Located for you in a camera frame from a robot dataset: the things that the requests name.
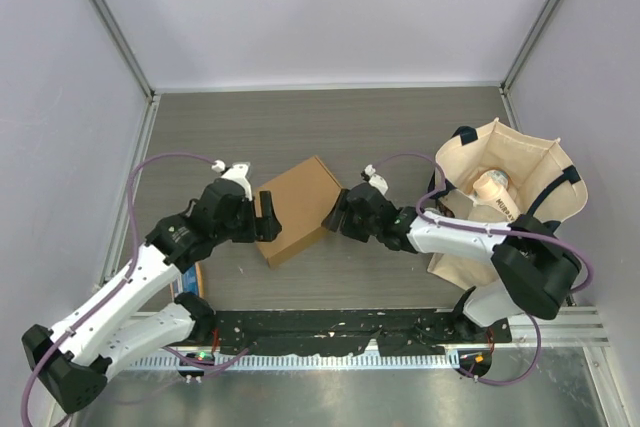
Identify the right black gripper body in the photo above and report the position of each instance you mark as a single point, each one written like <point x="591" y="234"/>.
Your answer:
<point x="357" y="227"/>

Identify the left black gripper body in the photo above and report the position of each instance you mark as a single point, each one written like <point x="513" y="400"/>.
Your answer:
<point x="243" y="228"/>

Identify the brown cardboard box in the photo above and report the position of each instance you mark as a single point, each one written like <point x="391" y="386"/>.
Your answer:
<point x="302" y="197"/>

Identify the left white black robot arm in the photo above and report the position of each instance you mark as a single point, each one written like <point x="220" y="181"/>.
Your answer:
<point x="77" y="357"/>

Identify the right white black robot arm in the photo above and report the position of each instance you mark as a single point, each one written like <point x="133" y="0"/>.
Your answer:
<point x="535" y="273"/>

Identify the yellow sponge with blue label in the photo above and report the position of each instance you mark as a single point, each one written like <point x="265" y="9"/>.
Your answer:
<point x="191" y="281"/>

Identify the beige canvas tote bag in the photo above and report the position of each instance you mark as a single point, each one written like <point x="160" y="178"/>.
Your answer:
<point x="542" y="178"/>

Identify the peach tube in bag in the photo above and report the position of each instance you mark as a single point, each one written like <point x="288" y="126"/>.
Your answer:
<point x="491" y="189"/>

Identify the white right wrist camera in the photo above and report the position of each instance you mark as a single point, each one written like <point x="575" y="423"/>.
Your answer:
<point x="369" y="174"/>

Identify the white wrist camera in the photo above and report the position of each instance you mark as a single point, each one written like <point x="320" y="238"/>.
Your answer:
<point x="369" y="174"/>
<point x="237" y="172"/>

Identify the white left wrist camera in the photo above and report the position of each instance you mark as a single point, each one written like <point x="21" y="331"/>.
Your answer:
<point x="237" y="172"/>

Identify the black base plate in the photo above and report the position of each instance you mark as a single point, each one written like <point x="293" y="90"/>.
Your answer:
<point x="339" y="333"/>

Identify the perforated cable duct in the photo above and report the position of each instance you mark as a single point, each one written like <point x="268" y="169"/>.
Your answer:
<point x="369" y="360"/>

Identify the aluminium frame rail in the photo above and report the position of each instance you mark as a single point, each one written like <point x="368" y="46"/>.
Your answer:
<point x="573" y="327"/>

